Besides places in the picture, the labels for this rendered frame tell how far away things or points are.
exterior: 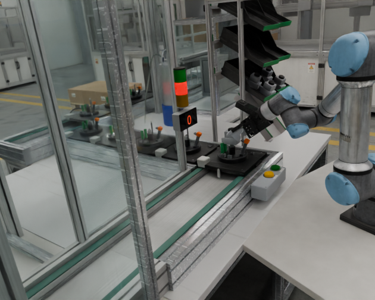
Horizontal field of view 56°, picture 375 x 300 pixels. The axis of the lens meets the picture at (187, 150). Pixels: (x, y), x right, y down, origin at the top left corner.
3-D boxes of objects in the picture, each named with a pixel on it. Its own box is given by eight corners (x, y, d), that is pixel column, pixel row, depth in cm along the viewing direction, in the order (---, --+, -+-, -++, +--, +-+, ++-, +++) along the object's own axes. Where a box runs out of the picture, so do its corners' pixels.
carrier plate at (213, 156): (266, 156, 166) (266, 152, 165) (244, 177, 148) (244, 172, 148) (222, 148, 180) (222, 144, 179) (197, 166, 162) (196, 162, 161)
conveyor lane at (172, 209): (266, 172, 170) (266, 153, 166) (157, 283, 107) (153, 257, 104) (215, 162, 186) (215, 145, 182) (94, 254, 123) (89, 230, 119)
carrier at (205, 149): (220, 147, 180) (218, 125, 176) (194, 166, 163) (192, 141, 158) (182, 141, 194) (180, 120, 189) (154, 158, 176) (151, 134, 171)
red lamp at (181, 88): (190, 92, 143) (188, 80, 141) (183, 95, 140) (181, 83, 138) (180, 91, 146) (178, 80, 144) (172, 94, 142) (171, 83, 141)
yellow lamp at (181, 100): (191, 104, 145) (190, 93, 143) (184, 108, 141) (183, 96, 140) (181, 103, 148) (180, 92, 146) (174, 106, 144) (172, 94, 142)
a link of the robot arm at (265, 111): (264, 102, 140) (272, 97, 146) (256, 108, 143) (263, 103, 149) (275, 118, 139) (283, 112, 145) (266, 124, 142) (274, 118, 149)
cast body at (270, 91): (274, 96, 173) (280, 84, 168) (269, 98, 170) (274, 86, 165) (261, 87, 176) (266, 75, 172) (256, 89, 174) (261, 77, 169)
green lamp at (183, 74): (188, 80, 141) (187, 68, 140) (181, 83, 138) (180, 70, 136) (178, 80, 144) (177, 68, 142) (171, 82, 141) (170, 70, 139)
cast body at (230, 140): (240, 141, 160) (239, 127, 158) (236, 145, 157) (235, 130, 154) (224, 140, 165) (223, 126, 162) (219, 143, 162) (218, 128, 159)
